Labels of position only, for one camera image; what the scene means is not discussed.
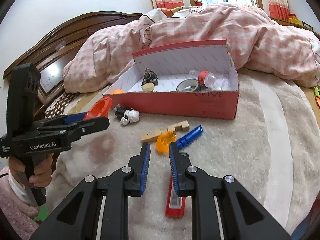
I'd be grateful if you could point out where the orange plastic bowl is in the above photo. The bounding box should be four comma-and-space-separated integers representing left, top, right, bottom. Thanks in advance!
84, 96, 112, 120

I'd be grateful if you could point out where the wooden puzzle block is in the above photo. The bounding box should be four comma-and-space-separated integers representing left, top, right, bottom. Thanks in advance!
140, 120, 190, 142

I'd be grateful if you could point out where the pink checkered quilt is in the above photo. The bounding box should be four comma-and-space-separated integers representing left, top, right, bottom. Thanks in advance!
63, 3, 319, 93

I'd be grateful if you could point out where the clear plastic bottle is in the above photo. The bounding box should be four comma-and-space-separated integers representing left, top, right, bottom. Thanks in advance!
189, 70, 228, 90

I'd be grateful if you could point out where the grey tape roll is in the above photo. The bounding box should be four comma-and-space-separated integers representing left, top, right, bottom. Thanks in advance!
176, 79, 201, 93

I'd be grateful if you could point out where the beige fleece blanket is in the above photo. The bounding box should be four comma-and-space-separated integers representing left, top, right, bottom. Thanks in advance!
46, 68, 319, 233

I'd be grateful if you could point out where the blue plastic cylinder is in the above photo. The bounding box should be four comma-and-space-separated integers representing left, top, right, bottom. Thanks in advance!
176, 125, 203, 150

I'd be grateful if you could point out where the pink fuzzy sleeve forearm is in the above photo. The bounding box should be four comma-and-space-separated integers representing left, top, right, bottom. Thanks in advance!
1, 166, 40, 239

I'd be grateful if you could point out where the black white toy figure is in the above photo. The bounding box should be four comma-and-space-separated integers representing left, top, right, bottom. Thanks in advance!
114, 105, 140, 126

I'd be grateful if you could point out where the small wooden block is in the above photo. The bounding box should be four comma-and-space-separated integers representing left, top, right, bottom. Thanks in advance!
142, 82, 155, 92

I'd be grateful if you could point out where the red cardboard box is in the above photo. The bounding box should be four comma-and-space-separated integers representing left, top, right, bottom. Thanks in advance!
104, 40, 239, 119

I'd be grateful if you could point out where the orange ball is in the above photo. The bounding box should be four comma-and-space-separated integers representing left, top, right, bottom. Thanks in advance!
110, 89, 125, 95

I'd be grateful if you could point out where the orange translucent plastic ring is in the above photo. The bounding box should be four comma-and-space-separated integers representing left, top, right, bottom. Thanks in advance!
155, 131, 177, 153

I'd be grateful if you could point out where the person's left hand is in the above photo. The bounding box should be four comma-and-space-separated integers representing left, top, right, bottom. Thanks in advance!
8, 153, 53, 188

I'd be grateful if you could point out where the red lighter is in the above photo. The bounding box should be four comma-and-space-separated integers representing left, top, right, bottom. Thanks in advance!
165, 177, 185, 218

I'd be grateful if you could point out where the dark wooden headboard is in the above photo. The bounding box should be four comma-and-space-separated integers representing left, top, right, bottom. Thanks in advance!
2, 11, 143, 116

